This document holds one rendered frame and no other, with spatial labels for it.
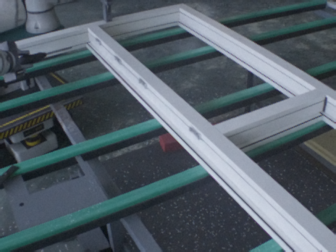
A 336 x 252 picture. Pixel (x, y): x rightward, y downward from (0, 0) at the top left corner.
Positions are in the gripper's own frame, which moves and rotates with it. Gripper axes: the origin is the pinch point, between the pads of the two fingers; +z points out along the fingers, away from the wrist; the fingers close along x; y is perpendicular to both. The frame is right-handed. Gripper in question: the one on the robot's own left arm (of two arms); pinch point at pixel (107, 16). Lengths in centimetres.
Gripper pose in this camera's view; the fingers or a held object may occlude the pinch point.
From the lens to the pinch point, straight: 177.1
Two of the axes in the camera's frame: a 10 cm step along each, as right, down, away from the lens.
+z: 0.1, 8.3, 5.6
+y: 8.7, -2.9, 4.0
